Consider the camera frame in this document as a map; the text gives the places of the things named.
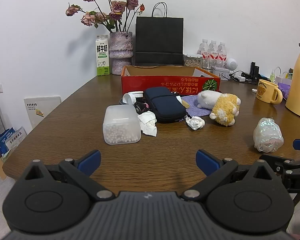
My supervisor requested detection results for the white round speaker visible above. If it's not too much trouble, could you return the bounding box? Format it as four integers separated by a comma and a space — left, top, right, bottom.
226, 58, 238, 70

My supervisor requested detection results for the black cable tangle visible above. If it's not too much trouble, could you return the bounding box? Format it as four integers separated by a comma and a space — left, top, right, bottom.
229, 70, 260, 83

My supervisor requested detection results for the white tin box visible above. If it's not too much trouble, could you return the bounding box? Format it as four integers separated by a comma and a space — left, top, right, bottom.
211, 67, 232, 80

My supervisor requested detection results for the translucent plastic container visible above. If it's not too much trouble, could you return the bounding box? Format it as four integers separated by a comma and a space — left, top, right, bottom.
102, 104, 142, 145

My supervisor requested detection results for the green white milk carton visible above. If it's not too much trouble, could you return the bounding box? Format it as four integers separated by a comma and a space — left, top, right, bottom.
95, 35, 110, 77

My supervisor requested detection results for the yellow bear mug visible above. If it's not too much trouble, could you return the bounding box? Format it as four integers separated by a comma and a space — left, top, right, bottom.
255, 79, 283, 104

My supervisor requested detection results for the black paper bag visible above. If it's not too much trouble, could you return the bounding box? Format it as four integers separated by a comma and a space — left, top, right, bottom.
135, 2, 184, 66

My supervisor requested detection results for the wooden desk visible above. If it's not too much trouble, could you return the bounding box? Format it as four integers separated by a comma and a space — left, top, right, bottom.
2, 73, 300, 195

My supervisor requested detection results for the purple bag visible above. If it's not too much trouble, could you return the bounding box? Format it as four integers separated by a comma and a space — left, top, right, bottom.
277, 82, 293, 99

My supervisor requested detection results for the dried rose bouquet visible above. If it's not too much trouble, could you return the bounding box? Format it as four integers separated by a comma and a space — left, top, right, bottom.
66, 0, 145, 33

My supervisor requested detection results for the iridescent ball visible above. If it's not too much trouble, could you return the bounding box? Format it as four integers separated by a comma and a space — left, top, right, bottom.
253, 117, 284, 153

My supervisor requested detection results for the clear water bottle red label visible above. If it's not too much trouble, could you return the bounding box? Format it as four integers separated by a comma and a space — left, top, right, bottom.
199, 39, 210, 69
209, 40, 218, 68
216, 42, 227, 68

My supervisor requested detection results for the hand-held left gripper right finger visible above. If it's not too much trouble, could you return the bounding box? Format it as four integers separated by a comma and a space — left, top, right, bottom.
182, 149, 277, 201

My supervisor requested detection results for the red cardboard box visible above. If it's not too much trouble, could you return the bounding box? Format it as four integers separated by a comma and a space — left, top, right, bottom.
121, 65, 221, 96

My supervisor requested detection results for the white board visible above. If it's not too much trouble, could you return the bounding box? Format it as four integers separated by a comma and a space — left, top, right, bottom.
24, 96, 62, 130

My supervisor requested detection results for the white plush toy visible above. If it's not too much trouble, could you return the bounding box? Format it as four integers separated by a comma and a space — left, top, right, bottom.
196, 90, 223, 110

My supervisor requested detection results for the clear box of wooden clothespins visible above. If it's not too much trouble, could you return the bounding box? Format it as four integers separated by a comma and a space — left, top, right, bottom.
183, 53, 202, 68

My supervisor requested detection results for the large tissue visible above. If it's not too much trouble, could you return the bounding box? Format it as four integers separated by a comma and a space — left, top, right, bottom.
137, 112, 157, 137

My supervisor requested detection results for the navy zip pouch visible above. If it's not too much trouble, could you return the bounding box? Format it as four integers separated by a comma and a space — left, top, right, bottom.
143, 87, 187, 124

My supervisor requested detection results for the blue leaflet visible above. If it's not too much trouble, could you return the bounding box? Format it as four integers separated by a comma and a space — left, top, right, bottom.
0, 127, 17, 155

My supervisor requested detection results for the small crumpled tissue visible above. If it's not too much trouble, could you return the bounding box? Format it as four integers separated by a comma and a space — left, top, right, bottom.
185, 116, 205, 130

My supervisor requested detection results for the purple knit cloth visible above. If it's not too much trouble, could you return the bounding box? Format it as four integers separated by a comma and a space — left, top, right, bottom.
180, 94, 213, 117

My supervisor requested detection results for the purple marbled vase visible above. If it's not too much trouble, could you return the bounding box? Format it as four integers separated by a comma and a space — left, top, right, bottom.
109, 32, 133, 75

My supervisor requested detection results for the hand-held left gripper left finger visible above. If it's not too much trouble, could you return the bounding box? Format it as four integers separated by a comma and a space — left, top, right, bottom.
22, 149, 115, 201

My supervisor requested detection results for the yellow plush toy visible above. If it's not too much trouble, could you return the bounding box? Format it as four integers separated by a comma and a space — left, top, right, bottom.
209, 93, 241, 127

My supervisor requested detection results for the white ribbed lid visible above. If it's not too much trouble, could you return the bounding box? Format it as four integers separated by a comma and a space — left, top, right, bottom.
122, 91, 143, 105

